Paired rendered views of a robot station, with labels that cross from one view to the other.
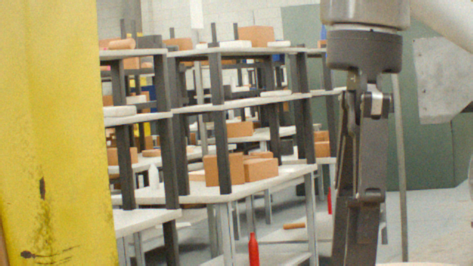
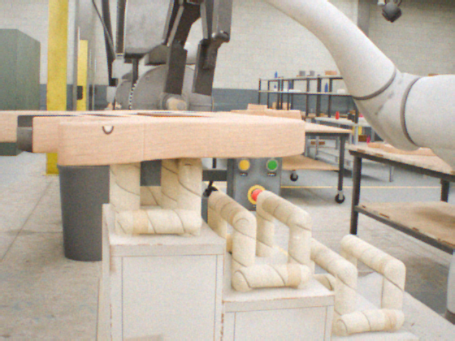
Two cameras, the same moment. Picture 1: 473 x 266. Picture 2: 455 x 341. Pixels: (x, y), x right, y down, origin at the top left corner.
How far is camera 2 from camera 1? 43 cm
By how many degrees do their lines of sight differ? 35
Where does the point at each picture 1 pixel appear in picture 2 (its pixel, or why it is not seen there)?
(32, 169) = not seen: outside the picture
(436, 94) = (139, 34)
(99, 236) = not seen: outside the picture
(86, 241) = not seen: outside the picture
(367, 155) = (221, 10)
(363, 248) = (206, 74)
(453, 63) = (153, 15)
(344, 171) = (178, 31)
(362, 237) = (210, 64)
